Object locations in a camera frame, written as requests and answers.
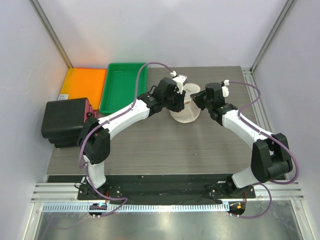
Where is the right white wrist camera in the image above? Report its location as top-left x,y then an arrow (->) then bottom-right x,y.
220,79 -> 230,98

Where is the right aluminium frame post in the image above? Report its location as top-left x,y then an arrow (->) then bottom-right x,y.
250,0 -> 297,74

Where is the orange clip file folder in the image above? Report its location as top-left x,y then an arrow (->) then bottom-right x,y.
58,68 -> 107,110

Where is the aluminium frame post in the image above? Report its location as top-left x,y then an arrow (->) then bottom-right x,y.
250,0 -> 297,74
29,0 -> 73,68

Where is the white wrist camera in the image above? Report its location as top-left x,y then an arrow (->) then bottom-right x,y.
170,71 -> 188,94
220,79 -> 230,98

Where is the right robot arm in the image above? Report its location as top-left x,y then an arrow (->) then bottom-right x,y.
190,80 -> 294,198

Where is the white slotted cable duct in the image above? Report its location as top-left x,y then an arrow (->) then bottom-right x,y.
42,202 -> 230,213

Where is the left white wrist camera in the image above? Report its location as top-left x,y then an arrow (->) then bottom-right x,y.
170,71 -> 188,94

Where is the black pink drawer unit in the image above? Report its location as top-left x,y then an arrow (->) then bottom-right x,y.
41,98 -> 94,149

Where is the front aluminium rail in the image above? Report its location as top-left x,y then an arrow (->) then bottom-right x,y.
31,181 -> 305,203

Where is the green plastic tray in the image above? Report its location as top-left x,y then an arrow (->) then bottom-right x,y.
99,62 -> 144,115

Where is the left aluminium frame post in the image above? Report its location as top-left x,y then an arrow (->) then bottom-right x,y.
29,0 -> 73,68

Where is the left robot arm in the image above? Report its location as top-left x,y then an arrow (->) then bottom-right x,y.
77,75 -> 187,200

